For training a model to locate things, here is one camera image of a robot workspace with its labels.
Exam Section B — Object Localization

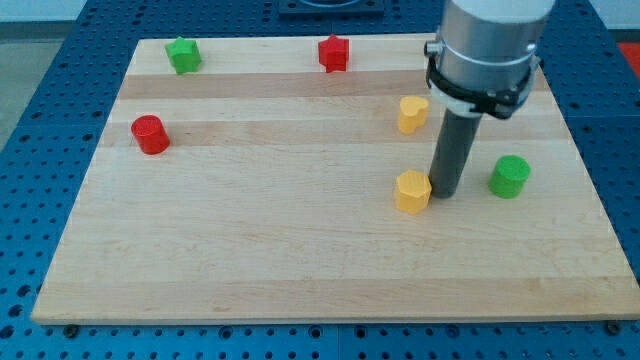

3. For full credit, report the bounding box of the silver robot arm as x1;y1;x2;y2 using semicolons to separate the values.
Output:
424;0;555;120

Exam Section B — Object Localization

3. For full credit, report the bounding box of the wooden board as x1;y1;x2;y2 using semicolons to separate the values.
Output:
32;34;639;325

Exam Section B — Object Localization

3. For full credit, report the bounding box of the yellow hexagon block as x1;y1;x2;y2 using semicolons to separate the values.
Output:
394;170;432;214

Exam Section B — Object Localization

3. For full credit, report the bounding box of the yellow heart block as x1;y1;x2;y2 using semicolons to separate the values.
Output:
397;96;430;135

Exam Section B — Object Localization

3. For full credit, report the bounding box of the red star block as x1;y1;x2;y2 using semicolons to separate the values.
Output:
318;34;350;73

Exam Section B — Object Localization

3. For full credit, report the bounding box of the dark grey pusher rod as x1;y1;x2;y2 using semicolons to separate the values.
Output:
429;110;481;199

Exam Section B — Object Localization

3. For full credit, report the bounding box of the red cylinder block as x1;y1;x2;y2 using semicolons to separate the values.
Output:
131;115;170;155

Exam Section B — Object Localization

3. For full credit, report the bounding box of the green star block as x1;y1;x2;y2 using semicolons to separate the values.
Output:
164;37;201;75

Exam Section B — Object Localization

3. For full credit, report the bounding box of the green cylinder block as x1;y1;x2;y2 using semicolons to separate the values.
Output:
488;155;531;199

